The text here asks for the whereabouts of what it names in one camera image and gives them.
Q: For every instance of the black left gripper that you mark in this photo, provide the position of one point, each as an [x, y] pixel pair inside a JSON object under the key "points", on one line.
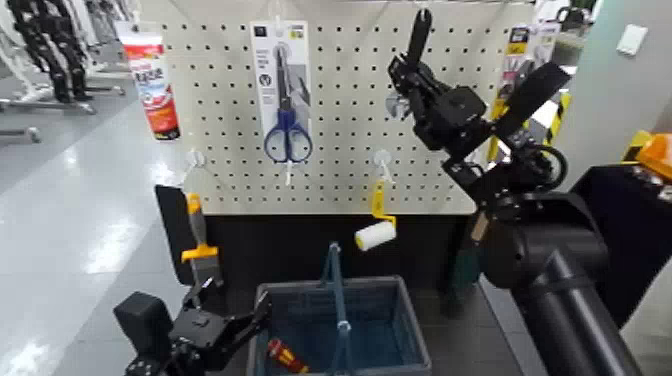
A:
{"points": [[202, 336]]}

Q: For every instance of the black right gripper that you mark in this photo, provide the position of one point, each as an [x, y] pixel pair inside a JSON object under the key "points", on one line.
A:
{"points": [[454, 118]]}

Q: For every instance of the black adjustable wrench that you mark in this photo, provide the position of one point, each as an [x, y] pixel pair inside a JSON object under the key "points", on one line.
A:
{"points": [[420, 36]]}

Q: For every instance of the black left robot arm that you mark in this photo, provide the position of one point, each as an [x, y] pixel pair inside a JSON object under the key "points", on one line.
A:
{"points": [[157, 365]]}

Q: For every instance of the grey blue plastic crate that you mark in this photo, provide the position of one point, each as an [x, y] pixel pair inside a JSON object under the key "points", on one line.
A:
{"points": [[414, 336]]}

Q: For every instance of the red yellow screwdriver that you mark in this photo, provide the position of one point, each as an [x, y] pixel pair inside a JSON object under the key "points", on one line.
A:
{"points": [[281, 354]]}

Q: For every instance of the cream white pegboard panel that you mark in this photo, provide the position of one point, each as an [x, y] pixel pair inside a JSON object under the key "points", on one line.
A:
{"points": [[346, 78]]}

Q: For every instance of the white pegboard hook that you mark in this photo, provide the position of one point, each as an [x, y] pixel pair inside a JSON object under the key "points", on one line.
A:
{"points": [[383, 159], [288, 172], [195, 157]]}

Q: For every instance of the yellow grey scraper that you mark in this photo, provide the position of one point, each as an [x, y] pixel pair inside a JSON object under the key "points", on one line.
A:
{"points": [[198, 226]]}

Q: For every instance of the black base panel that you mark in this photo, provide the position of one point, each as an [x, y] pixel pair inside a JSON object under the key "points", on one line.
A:
{"points": [[294, 246]]}

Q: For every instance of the yellow pliers in package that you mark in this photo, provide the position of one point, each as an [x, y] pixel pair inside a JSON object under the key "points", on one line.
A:
{"points": [[520, 39]]}

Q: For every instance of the blue scissors on white card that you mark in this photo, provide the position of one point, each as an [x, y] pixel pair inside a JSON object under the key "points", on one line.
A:
{"points": [[268, 52]]}

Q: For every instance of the red white sealant tube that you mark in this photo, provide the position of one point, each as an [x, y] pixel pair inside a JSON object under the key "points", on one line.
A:
{"points": [[155, 89]]}

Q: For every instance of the yellow orange device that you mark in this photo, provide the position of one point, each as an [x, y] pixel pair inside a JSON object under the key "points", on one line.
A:
{"points": [[653, 152]]}

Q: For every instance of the black cloth covered table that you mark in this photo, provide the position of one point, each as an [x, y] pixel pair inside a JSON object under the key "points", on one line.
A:
{"points": [[640, 226]]}

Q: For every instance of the grey metal stand base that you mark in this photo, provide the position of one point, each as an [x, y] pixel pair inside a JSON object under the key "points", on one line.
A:
{"points": [[52, 106]]}

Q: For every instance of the black humanoid robot on stand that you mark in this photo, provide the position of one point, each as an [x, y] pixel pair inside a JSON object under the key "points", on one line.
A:
{"points": [[52, 47]]}

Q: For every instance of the person in white coat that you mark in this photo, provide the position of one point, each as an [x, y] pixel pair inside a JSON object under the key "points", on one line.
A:
{"points": [[653, 341]]}

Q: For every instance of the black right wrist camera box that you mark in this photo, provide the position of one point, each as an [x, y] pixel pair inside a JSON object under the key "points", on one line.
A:
{"points": [[530, 97]]}

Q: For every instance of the black yellow striped post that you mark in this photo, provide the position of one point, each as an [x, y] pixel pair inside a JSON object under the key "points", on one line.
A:
{"points": [[559, 113]]}

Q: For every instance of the white wall switch plate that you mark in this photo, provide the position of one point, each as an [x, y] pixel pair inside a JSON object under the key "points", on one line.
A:
{"points": [[631, 40]]}

